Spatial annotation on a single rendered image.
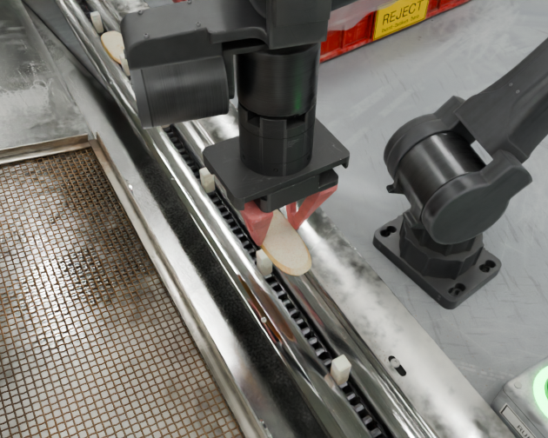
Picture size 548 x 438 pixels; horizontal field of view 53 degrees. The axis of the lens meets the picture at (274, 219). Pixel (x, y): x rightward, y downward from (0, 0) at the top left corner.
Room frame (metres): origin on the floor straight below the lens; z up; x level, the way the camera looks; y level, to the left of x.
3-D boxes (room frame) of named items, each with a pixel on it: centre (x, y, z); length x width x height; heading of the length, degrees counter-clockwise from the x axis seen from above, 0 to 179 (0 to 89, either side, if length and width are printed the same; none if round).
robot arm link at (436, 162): (0.37, -0.16, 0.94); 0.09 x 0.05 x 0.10; 107
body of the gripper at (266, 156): (0.33, 0.00, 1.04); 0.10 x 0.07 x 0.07; 120
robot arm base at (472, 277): (0.38, -0.18, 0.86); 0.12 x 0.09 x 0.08; 37
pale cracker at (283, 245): (0.33, 0.00, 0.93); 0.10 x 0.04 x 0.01; 30
